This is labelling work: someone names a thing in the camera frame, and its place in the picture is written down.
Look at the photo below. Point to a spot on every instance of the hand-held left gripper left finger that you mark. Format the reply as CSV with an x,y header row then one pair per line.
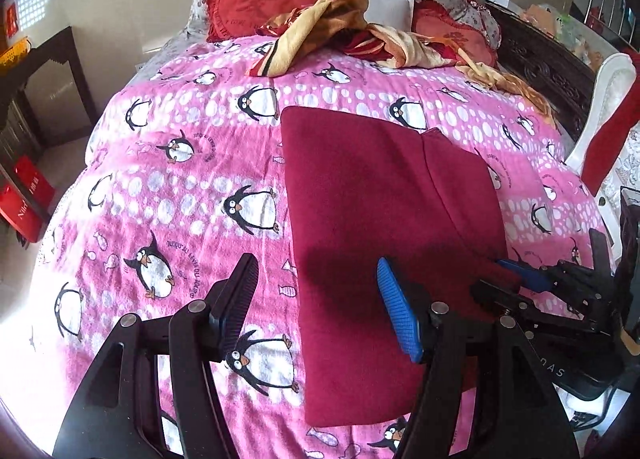
x,y
235,309

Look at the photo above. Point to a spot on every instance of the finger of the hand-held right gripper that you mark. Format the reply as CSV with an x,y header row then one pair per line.
x,y
500,291
525,275

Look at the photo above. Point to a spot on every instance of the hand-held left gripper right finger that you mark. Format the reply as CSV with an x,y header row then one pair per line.
x,y
400,314

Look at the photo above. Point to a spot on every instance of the maroon knit garment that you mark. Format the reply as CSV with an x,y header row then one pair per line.
x,y
360,189

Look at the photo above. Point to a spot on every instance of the pink penguin blanket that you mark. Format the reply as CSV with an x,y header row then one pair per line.
x,y
175,219

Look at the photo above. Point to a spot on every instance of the dark carved wooden furniture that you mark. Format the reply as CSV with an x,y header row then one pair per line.
x,y
545,69

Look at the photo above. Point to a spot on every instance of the white chair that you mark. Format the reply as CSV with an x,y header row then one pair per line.
x,y
605,84

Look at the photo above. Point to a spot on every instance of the red box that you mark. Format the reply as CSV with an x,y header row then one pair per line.
x,y
32,179
17,211

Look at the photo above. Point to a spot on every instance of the red heart-shaped pillow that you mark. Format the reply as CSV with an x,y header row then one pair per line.
x,y
255,4
450,34

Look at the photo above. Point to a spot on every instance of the red ruffled floral pillow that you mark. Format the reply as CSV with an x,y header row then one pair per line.
x,y
477,14

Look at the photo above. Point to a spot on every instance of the white flat box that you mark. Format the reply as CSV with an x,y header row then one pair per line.
x,y
497,0

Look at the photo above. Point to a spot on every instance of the gold and red cloth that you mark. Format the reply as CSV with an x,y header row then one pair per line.
x,y
310,24

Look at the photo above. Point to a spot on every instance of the white pillow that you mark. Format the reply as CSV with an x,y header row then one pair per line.
x,y
390,6

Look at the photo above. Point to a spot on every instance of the dark wooden table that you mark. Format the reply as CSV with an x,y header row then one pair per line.
x,y
55,64

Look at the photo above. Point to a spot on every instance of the orange box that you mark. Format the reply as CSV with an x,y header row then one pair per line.
x,y
15,51

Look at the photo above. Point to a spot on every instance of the red wall sticker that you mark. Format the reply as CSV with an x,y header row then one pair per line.
x,y
11,19

